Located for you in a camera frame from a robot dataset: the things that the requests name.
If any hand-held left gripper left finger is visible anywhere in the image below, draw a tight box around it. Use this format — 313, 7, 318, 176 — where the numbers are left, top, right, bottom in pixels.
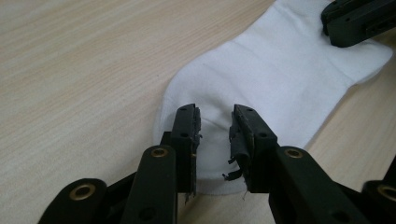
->
119, 103, 204, 224

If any white sock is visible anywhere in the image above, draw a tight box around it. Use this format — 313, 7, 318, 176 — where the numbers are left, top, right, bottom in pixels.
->
152, 0, 394, 196

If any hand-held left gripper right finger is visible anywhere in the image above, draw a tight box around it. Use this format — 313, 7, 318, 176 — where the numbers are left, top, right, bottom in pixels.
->
221, 104, 372, 224

